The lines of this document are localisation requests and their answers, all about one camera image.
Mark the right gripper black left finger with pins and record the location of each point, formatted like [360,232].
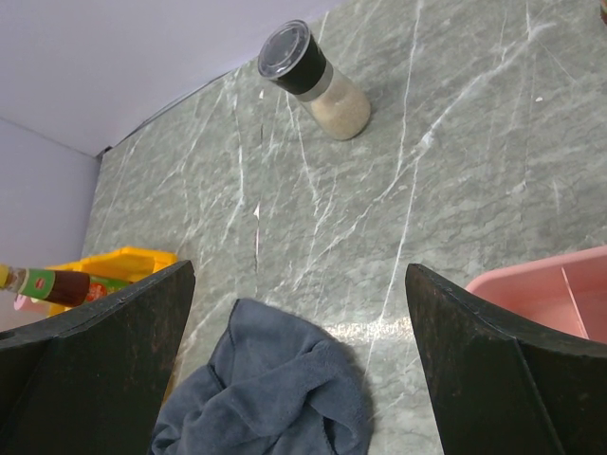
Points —
[92,380]

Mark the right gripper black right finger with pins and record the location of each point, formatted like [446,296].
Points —
[500,383]

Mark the yellow cap green label bottle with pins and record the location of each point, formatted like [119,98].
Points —
[67,288]

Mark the salt grinder black top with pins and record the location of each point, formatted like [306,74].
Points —
[292,59]

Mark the pink lid bottle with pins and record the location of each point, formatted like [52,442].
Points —
[27,304]

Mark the pink compartment tray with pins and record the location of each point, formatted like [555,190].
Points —
[566,293]

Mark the yellow compartment organizer tray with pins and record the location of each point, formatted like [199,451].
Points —
[127,264]

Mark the dark blue cloth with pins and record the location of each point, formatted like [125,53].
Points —
[274,384]

